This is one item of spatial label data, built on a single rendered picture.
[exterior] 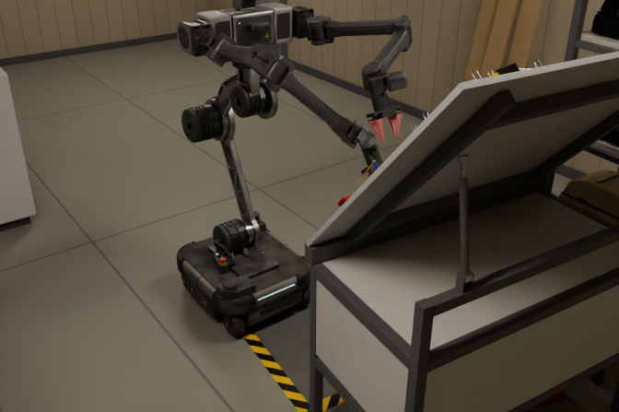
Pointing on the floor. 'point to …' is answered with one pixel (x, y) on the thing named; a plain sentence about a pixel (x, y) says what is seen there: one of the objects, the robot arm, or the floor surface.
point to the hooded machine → (12, 166)
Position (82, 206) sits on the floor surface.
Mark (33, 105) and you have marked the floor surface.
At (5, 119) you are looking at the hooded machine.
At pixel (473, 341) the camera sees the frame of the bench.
